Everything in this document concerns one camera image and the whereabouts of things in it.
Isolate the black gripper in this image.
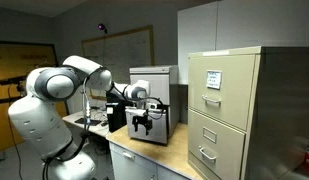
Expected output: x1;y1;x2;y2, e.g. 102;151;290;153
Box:
132;114;153;136

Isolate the gray open drawer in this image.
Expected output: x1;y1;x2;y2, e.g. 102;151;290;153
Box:
125;107;169;145

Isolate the small gray drawer cabinet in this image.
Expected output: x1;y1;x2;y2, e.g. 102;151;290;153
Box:
129;64;180;138

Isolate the beige file drawer without label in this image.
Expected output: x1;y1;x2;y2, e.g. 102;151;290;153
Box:
187;109;247;180

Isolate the beige file drawer with label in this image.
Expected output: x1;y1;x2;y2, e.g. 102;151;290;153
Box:
188;54;257;132

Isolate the black box device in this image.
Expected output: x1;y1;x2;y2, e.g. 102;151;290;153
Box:
105;91;132;133

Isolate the wood topped counter cabinet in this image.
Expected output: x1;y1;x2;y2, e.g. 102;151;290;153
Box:
105;122;203;180

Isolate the white desk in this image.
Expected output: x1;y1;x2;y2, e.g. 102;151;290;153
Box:
61;109;111;139

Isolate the black flat pad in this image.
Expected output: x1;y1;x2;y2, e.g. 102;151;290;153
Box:
74;117;102;127

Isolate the wood framed whiteboard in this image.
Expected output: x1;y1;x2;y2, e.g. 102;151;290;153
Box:
81;25;155;102

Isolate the white paper label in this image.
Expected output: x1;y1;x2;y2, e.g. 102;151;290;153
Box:
205;69;223;91

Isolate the orange door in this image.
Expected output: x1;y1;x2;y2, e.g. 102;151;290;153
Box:
0;41;68;153

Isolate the beige metal file cabinet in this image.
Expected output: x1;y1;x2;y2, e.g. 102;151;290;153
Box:
187;45;309;180

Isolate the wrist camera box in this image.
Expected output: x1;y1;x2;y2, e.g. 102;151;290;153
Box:
145;101;164;112

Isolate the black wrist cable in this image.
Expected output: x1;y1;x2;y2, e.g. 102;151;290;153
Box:
111;81;167;121

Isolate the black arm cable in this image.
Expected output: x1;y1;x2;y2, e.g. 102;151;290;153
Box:
41;77;92;180

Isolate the camera with purple light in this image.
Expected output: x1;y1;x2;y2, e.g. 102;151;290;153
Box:
96;22;109;35

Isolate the black camera on stand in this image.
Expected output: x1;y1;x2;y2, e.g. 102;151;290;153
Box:
0;75;29;98

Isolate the white wall cabinet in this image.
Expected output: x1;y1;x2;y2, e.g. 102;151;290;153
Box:
177;0;309;85

